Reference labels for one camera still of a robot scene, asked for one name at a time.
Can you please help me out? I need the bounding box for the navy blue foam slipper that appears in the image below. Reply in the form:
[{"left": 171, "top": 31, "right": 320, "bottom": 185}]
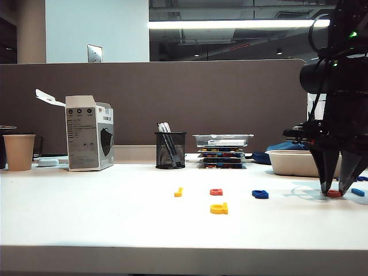
[{"left": 252, "top": 140, "right": 310, "bottom": 166}]

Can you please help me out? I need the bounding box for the tan paper cup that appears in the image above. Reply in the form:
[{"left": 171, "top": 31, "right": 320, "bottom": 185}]
[{"left": 3, "top": 134, "right": 37, "bottom": 172}]

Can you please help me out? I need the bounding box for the white grey mask box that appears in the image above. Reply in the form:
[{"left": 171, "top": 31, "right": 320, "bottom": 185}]
[{"left": 35, "top": 89, "right": 115, "bottom": 173}]

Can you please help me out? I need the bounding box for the beige partition base rail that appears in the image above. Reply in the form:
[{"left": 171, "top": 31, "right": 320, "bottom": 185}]
[{"left": 113, "top": 145, "right": 158, "bottom": 164}]

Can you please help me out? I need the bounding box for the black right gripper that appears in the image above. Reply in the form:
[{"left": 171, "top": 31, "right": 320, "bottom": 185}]
[{"left": 283, "top": 90, "right": 368, "bottom": 193}]

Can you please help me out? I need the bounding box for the brown fabric desk partition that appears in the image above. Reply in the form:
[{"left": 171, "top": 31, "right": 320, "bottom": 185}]
[{"left": 0, "top": 59, "right": 309, "bottom": 155}]

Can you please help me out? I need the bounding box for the yellow letter d magnet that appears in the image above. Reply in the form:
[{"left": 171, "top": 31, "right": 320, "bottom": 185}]
[{"left": 209, "top": 202, "right": 229, "bottom": 216}]

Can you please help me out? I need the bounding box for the beige rectangular tray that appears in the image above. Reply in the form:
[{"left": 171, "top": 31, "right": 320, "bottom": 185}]
[{"left": 266, "top": 149, "right": 343, "bottom": 178}]

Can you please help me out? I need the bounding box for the silver wall plate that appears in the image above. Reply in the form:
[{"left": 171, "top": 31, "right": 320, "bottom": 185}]
[{"left": 87, "top": 44, "right": 104, "bottom": 63}]

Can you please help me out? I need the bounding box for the white black marker pen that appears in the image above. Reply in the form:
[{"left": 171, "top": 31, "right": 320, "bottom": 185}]
[{"left": 207, "top": 140, "right": 248, "bottom": 147}]

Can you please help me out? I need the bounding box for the clear plastic tray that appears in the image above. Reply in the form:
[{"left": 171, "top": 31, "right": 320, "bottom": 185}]
[{"left": 191, "top": 133, "right": 255, "bottom": 149}]

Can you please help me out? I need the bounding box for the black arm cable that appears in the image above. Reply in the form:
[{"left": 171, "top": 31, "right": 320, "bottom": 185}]
[{"left": 308, "top": 16, "right": 331, "bottom": 120}]

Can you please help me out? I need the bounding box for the white earbud case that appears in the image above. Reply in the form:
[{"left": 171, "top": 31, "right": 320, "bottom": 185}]
[{"left": 37, "top": 158, "right": 60, "bottom": 168}]

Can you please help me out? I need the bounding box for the black mesh pen holder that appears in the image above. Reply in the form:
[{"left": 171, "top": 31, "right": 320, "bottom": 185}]
[{"left": 154, "top": 132, "right": 187, "bottom": 170}]

